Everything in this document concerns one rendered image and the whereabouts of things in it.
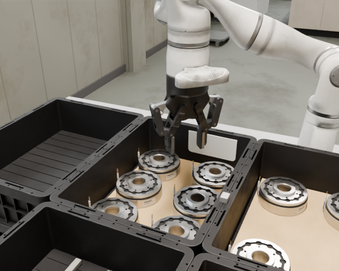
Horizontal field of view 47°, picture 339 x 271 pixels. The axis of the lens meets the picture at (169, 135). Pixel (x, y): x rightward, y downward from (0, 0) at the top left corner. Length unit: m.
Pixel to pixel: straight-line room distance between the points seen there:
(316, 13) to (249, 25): 5.02
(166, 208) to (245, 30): 0.44
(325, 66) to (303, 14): 4.98
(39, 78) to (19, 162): 2.11
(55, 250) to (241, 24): 0.62
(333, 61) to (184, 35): 0.46
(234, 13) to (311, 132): 0.37
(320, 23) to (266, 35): 5.03
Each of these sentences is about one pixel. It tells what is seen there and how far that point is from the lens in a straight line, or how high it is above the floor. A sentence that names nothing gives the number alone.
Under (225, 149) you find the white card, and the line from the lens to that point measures 0.96.
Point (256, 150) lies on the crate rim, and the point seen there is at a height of 0.93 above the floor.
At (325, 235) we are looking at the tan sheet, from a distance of 0.85.
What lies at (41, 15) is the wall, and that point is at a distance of 3.13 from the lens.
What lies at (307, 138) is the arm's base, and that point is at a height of 0.88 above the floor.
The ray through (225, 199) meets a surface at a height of 0.94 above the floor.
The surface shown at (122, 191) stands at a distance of 0.86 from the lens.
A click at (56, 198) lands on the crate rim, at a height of 0.93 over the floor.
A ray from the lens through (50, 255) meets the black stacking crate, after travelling 0.79.
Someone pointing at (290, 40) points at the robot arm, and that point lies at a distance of 0.98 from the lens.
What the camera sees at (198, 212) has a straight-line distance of 0.80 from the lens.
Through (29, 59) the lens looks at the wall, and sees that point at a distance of 3.06.
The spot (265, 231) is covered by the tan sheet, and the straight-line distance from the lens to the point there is 0.83.
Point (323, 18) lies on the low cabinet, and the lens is 5.95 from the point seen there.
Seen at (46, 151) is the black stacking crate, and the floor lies 0.83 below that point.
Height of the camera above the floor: 1.37
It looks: 28 degrees down
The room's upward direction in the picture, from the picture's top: straight up
